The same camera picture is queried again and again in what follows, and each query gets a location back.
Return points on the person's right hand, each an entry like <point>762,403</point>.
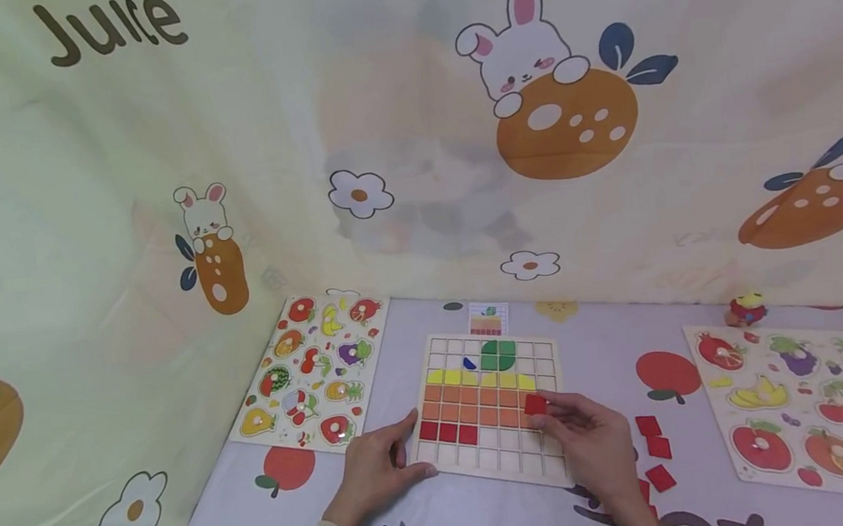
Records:
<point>596,448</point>

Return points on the person's left hand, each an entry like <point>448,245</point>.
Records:
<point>372,472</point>

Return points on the person's left thumb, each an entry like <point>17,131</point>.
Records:
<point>398,427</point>

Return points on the person's right index finger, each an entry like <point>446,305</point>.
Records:
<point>567,401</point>

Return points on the person's left index finger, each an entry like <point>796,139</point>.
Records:
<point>419,471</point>

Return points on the person's right thumb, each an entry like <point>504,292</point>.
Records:
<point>549,431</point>

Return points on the red square tile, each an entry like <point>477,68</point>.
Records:
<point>660,477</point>
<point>647,425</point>
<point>535,404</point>
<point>659,446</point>
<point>644,490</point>

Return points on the wooden grid board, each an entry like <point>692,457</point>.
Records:
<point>495,457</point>

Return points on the rows of coloured mosaic tiles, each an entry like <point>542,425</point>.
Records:
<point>471,396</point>

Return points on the small fruit peg puzzle board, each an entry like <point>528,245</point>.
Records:
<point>311,377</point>

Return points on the small pattern card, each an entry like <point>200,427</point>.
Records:
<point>488,318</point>

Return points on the small red yellow toy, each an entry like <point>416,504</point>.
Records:
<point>746,311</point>

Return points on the large fruit peg puzzle board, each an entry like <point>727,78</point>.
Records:
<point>810,408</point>

